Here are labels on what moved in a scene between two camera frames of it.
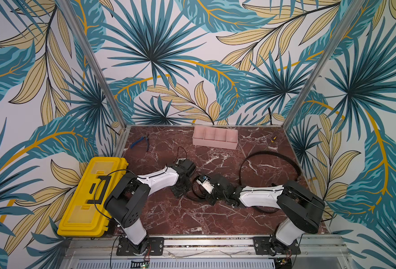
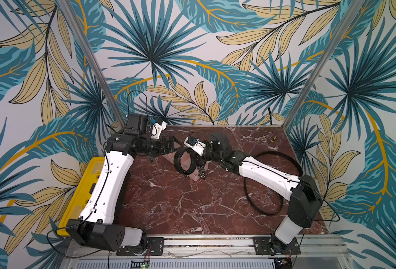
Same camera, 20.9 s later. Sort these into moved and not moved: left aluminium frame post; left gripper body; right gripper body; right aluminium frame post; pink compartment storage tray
Moved: right gripper body; pink compartment storage tray; left gripper body
Not moved: left aluminium frame post; right aluminium frame post
